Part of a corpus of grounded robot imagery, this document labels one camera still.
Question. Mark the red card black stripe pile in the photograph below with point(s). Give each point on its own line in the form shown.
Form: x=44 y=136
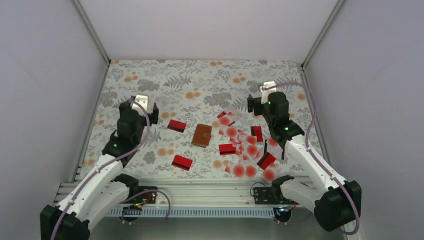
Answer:
x=257 y=132

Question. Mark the white card red circle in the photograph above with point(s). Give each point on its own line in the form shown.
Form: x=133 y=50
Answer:
x=250 y=172
x=229 y=116

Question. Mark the floral patterned table mat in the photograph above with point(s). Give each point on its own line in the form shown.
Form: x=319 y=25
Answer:
x=193 y=92

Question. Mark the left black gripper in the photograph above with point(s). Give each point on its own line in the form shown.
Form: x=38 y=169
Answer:
x=153 y=116

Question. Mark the red card lower right pile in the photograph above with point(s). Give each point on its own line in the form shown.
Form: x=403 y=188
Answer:
x=266 y=160

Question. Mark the red card upper left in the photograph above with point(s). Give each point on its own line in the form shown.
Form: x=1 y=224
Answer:
x=176 y=125

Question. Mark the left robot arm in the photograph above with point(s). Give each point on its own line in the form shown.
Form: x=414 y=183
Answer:
x=76 y=216

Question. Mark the red card centre pile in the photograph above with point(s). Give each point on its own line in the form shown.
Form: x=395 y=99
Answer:
x=226 y=149

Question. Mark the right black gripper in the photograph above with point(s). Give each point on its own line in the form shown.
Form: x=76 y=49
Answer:
x=255 y=101

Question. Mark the white card red circle top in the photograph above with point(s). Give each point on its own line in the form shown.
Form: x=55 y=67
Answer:
x=229 y=116

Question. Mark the white card red circle bottom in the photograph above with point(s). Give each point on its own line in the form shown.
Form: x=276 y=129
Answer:
x=250 y=172

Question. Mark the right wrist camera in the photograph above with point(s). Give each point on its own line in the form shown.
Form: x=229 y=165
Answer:
x=266 y=89

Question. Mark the red card lower left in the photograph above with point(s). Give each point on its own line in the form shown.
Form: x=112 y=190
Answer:
x=182 y=162

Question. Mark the aluminium rail frame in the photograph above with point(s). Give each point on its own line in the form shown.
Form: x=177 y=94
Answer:
x=214 y=192

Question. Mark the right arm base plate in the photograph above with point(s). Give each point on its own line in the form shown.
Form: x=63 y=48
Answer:
x=264 y=196

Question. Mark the brown leather card holder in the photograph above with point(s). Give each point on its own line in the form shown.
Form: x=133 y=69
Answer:
x=202 y=135

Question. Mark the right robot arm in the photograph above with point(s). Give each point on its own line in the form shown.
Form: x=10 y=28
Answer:
x=334 y=201

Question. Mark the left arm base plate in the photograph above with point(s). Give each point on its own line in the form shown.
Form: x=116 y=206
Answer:
x=144 y=195

